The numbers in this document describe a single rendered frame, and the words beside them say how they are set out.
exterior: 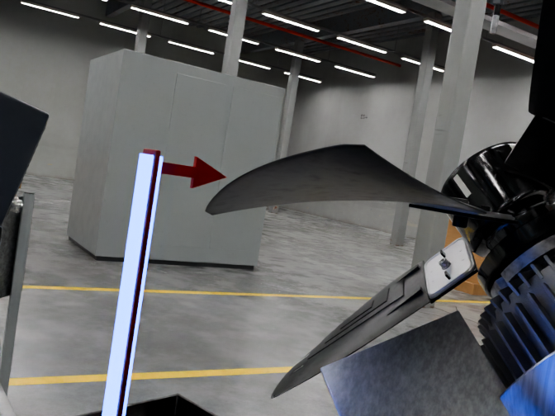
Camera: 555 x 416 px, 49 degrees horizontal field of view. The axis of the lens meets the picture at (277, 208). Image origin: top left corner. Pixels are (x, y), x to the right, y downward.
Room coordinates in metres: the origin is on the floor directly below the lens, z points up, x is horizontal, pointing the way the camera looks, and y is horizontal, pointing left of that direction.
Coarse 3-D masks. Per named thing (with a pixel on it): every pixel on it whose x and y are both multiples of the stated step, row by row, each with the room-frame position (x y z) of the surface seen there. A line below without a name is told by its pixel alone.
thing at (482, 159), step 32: (480, 160) 0.67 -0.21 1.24; (448, 192) 0.70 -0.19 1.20; (480, 192) 0.66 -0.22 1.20; (512, 192) 0.64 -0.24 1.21; (544, 192) 0.64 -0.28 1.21; (480, 224) 0.65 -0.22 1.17; (512, 224) 0.64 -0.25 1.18; (544, 224) 0.59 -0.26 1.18; (480, 256) 0.70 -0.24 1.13; (512, 256) 0.61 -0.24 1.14
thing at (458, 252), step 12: (456, 240) 0.75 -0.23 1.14; (444, 252) 0.75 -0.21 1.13; (456, 252) 0.72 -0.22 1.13; (468, 252) 0.70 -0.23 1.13; (432, 264) 0.75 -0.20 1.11; (456, 264) 0.70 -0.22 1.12; (468, 264) 0.68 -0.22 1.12; (432, 276) 0.72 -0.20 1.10; (444, 276) 0.70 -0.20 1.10; (456, 276) 0.68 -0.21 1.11; (432, 288) 0.70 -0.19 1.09; (444, 288) 0.68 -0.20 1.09
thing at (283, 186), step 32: (288, 160) 0.46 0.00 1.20; (320, 160) 0.45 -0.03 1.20; (352, 160) 0.44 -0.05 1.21; (384, 160) 0.44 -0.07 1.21; (224, 192) 0.54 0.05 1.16; (256, 192) 0.55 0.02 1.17; (288, 192) 0.56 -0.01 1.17; (320, 192) 0.56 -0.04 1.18; (352, 192) 0.56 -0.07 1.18; (384, 192) 0.54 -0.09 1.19; (416, 192) 0.51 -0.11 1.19
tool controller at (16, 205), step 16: (0, 96) 0.89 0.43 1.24; (0, 112) 0.90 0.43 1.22; (16, 112) 0.91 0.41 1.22; (32, 112) 0.92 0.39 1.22; (0, 128) 0.90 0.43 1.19; (16, 128) 0.91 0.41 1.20; (32, 128) 0.92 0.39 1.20; (0, 144) 0.90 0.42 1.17; (16, 144) 0.91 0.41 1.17; (32, 144) 0.92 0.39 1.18; (0, 160) 0.90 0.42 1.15; (16, 160) 0.91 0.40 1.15; (0, 176) 0.90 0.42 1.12; (16, 176) 0.91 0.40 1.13; (0, 192) 0.90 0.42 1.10; (16, 192) 0.92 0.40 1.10; (0, 208) 0.91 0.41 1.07; (16, 208) 0.95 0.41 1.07
